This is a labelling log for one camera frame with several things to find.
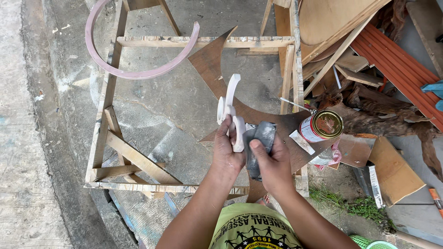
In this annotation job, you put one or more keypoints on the white flat scraper strip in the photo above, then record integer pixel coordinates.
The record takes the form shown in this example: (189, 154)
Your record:
(301, 141)

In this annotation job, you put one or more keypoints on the yellow-green printed shirt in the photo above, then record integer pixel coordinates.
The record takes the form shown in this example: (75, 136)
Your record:
(252, 224)

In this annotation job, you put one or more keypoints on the brown cardboard piece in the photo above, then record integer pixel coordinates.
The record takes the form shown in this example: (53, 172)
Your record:
(394, 169)

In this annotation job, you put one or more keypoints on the blue cloth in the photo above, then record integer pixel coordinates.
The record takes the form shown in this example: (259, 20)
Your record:
(434, 90)

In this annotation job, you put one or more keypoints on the small brown hardboard panel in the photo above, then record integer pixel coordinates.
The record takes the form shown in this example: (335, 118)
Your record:
(354, 150)

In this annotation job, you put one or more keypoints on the green plastic basket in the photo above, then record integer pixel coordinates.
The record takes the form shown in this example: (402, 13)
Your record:
(367, 243)

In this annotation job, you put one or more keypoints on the silver foil strip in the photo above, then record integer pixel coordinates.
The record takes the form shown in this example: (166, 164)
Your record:
(376, 186)

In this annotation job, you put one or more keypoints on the dark gnarled driftwood log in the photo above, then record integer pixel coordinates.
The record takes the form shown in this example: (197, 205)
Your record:
(377, 121)

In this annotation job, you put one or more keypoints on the pink plastic bag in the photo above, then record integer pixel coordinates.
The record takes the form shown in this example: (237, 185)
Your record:
(332, 159)

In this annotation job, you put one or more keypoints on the red and white paint can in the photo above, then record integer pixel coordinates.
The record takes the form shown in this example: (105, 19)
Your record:
(320, 126)

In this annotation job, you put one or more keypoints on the person's foot in sandal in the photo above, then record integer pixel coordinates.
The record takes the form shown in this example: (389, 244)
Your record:
(264, 200)

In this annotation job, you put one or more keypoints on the brown plywood crescent cutout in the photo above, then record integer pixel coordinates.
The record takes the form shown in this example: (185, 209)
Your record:
(211, 62)

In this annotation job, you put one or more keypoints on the person's right hand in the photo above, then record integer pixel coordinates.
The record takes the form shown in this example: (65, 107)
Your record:
(275, 166)

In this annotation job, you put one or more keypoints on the grey sandpaper sheet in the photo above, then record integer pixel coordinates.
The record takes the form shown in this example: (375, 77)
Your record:
(264, 133)

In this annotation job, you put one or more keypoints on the orange corrugated roofing sheet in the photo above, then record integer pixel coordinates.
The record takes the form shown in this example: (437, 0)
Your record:
(398, 65)

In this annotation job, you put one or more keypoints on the white carved wooden scroll piece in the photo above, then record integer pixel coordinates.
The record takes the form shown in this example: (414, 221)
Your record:
(231, 90)

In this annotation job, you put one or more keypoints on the bare wooden frame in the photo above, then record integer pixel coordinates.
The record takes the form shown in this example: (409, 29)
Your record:
(204, 42)

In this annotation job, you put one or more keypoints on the heap of wood offcuts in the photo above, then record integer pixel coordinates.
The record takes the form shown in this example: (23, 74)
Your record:
(328, 20)

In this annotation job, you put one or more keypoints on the person's left hand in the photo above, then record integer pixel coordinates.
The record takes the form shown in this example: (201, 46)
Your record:
(223, 152)

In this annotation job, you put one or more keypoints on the metal stirring stick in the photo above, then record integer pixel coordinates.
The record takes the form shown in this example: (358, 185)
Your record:
(294, 103)

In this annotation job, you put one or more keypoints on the patch of green weeds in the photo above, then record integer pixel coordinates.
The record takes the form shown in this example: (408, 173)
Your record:
(360, 207)

